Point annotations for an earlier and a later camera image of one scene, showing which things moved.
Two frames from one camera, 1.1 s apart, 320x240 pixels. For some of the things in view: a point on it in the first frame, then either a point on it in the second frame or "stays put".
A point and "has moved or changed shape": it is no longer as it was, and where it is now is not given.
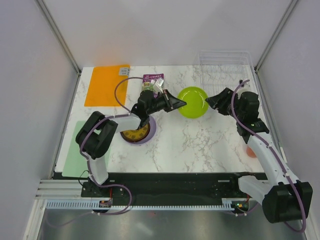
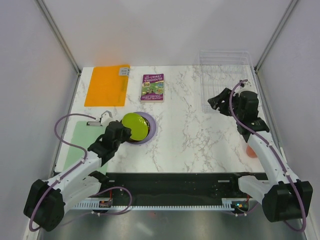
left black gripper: x=174 y=102 -> x=127 y=134
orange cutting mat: x=101 y=90 stays put
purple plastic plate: x=152 y=131 stays put
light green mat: x=75 y=165 stays put
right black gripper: x=216 y=101 stays put
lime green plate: x=196 y=106 has moved or changed shape
